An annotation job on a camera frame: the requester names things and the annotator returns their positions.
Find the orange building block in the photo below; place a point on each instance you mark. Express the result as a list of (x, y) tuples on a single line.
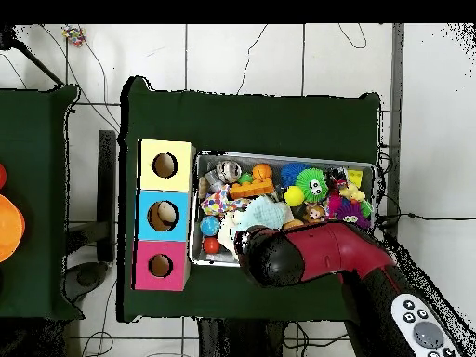
[(251, 188)]

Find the small colourful toy on floor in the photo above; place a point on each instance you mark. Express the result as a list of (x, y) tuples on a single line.
[(73, 33)]

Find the yellow ball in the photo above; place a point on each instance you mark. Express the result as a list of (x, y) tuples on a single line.
[(294, 195)]

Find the wooden box with three holes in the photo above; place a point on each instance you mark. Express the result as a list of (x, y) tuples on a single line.
[(162, 195)]

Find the orange bowl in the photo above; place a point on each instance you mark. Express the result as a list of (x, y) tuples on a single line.
[(9, 227)]

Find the colourful patterned cloth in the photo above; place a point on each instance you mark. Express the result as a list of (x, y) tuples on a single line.
[(219, 202)]

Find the small orange basketball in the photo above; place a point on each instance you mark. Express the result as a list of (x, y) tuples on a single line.
[(262, 172)]

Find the green spiky ball with eyes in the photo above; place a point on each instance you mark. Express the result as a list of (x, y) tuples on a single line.
[(312, 184)]

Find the crushed silver can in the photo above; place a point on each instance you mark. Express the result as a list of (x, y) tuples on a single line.
[(227, 170)]

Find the dark green table cloth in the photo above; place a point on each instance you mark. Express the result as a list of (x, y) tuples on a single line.
[(253, 119)]

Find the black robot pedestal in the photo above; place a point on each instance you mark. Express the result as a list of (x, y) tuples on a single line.
[(238, 342)]

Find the shallow clear bin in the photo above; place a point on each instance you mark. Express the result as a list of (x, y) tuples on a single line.
[(195, 245)]

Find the green covered side table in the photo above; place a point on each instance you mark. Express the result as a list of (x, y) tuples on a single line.
[(37, 149)]

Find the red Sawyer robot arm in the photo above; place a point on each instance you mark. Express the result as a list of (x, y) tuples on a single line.
[(327, 249)]

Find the blue globe ball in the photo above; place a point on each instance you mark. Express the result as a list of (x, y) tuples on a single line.
[(210, 225)]

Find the purple spiky monster toy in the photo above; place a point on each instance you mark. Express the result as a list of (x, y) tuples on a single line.
[(353, 210)]

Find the cream yellow cloth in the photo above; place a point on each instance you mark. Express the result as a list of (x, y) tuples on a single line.
[(227, 224)]

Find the light teal cloth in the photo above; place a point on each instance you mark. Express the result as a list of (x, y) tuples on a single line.
[(264, 212)]

